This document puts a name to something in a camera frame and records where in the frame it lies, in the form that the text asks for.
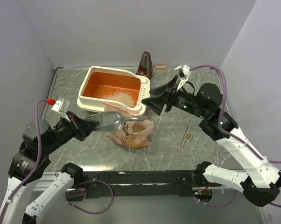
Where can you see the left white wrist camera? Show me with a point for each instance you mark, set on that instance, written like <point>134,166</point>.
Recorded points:
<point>61,107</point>

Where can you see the brown wooden metronome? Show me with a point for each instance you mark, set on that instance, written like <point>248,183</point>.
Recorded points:
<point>145,67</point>

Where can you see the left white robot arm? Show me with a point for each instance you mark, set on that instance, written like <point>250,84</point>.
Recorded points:
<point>28,165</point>

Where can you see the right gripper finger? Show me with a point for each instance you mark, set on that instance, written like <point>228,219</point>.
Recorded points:
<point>161,89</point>
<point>157,103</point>

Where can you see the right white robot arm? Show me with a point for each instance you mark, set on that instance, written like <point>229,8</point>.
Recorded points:
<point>260,181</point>

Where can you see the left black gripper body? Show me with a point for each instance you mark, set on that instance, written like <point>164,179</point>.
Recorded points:
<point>74,122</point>

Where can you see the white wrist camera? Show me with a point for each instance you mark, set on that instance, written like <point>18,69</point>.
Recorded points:
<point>184,72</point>
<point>61,107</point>

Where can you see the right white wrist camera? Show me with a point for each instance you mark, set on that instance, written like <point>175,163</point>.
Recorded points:
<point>184,72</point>

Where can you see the small wooden block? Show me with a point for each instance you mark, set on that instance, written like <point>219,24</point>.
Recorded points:
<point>160,67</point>

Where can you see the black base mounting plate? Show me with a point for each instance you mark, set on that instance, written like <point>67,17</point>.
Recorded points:
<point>141,183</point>

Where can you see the white orange litter box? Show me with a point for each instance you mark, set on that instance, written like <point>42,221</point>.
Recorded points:
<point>101,81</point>

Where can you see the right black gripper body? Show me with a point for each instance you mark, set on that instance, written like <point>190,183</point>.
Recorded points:
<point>172,94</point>

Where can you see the wooden ruler with crown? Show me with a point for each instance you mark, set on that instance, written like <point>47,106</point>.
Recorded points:
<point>187,136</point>

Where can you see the clean litter pile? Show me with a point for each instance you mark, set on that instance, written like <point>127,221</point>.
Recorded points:
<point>122,97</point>

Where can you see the silver metal scoop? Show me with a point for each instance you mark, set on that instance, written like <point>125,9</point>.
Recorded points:
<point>112,121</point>

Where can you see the peach cat litter bag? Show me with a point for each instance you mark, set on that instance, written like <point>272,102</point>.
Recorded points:
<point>133,134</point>

